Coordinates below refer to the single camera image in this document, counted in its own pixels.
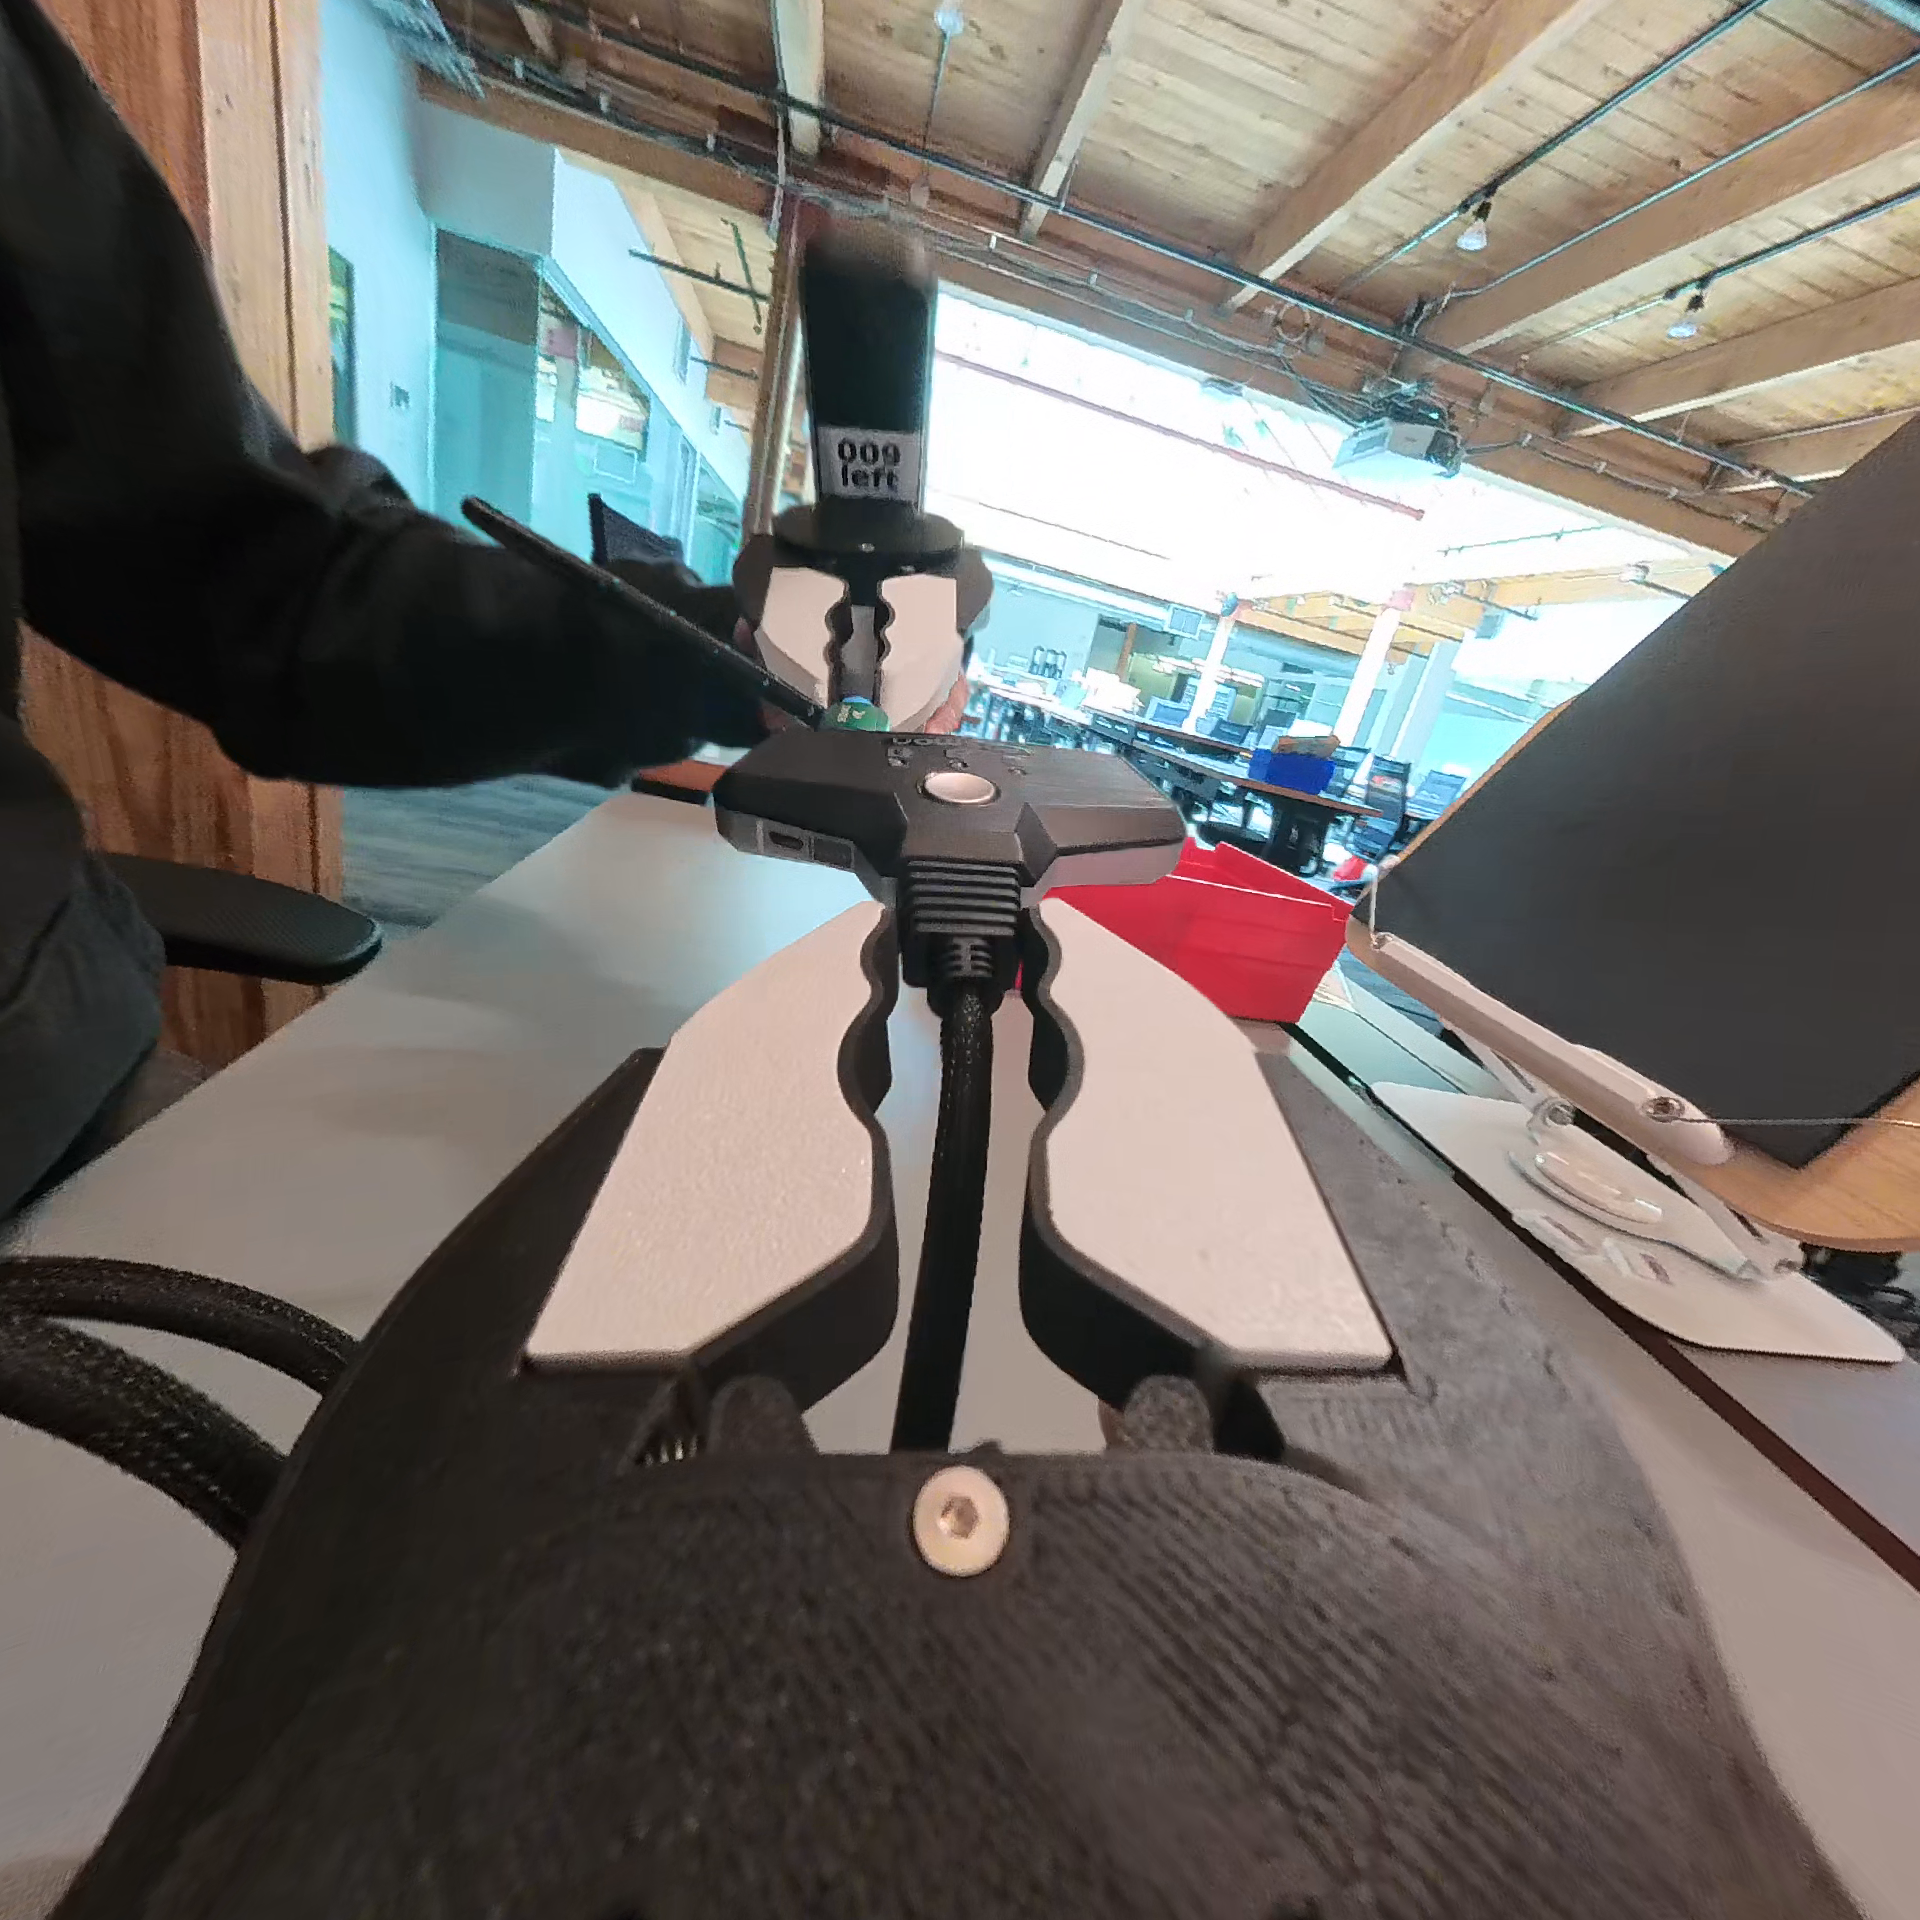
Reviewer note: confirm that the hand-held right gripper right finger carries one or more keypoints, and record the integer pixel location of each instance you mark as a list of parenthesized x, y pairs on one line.
[(1201, 1170)]

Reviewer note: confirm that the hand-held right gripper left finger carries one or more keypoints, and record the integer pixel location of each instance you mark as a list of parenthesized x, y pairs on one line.
[(704, 1155)]

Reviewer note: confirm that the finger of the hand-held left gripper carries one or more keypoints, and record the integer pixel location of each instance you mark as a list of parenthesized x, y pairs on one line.
[(795, 622), (930, 628)]

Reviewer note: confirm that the black video switch box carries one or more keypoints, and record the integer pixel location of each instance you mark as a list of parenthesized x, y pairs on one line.
[(960, 818)]

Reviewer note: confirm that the person's left forearm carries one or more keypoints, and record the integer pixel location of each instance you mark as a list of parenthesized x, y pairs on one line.
[(494, 644)]

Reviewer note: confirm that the grey desk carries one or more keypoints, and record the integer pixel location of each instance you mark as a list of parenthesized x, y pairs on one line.
[(450, 1050), (1800, 1441)]

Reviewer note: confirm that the person's left hand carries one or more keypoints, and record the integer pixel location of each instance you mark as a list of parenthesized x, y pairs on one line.
[(957, 700)]

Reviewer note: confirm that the red plastic bin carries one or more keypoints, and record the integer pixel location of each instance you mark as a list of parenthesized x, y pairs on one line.
[(1245, 931)]

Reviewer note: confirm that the row of background work tables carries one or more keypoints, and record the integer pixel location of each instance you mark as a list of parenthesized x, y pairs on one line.
[(1170, 751)]

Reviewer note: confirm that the ceiling projector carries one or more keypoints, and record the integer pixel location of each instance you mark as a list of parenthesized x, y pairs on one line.
[(1397, 440)]

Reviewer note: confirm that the white panel stand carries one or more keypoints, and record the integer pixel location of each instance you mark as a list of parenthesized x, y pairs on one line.
[(1695, 1276)]

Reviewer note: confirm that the black chair armrest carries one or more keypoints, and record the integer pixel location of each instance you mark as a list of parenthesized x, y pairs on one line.
[(254, 918)]

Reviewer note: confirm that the black panel with wooden edge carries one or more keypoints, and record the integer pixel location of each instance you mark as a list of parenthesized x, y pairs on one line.
[(1725, 840)]

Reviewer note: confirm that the ceiling spot lamp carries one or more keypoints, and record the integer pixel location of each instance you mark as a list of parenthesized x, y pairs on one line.
[(1474, 228), (1688, 315)]

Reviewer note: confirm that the person's black clothed torso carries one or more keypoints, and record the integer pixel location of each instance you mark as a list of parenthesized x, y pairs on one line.
[(90, 451)]

